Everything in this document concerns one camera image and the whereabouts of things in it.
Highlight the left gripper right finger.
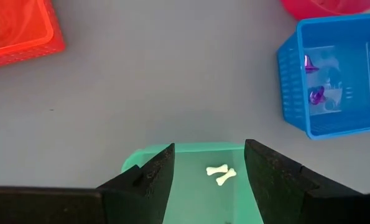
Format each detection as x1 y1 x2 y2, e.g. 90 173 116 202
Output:
243 138 370 224

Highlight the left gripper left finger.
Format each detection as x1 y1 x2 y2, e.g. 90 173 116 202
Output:
0 142 176 224

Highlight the white plastic bone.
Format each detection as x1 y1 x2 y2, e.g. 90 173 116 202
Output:
205 164 229 177
215 167 238 187

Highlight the green translucent plastic bin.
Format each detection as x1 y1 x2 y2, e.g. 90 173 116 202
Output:
121 142 265 224

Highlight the blue plastic basket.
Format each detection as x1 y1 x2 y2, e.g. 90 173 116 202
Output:
276 12 370 141

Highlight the red plastic basket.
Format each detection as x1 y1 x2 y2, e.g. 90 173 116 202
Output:
0 0 66 70

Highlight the pink round plastic bowl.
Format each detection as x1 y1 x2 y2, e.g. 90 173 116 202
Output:
280 0 370 21

